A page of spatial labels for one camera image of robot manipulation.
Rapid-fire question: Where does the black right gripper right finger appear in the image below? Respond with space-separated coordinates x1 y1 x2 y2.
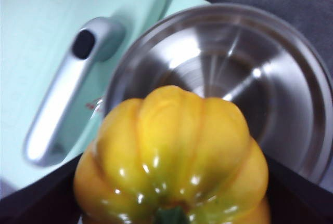
264 156 333 224

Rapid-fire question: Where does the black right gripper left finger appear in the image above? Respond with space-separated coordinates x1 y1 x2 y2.
0 154 85 224

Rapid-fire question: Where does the yellow toy pumpkin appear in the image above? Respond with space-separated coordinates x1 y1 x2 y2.
73 85 272 224

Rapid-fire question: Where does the mint green breakfast machine base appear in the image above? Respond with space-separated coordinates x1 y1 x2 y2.
142 0 209 37

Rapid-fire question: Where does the silver griddle cover handle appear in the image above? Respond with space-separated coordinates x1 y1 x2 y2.
22 17 127 167

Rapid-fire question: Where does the mint green handled pot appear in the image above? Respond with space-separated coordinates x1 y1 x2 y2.
104 3 333 186

